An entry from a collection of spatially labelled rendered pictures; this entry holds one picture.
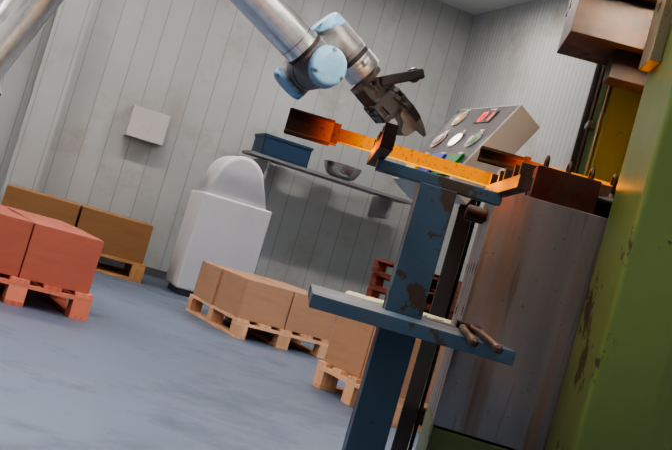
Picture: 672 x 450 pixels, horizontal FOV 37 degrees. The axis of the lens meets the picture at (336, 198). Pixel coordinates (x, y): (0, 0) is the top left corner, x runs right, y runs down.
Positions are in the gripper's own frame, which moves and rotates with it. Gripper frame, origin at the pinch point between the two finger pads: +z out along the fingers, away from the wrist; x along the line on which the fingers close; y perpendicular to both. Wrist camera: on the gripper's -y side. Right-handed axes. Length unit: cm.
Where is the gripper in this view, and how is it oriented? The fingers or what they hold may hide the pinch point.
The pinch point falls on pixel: (423, 129)
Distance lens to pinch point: 251.9
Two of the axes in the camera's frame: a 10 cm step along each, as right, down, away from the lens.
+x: 3.4, 0.4, -9.4
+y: -6.9, 6.9, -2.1
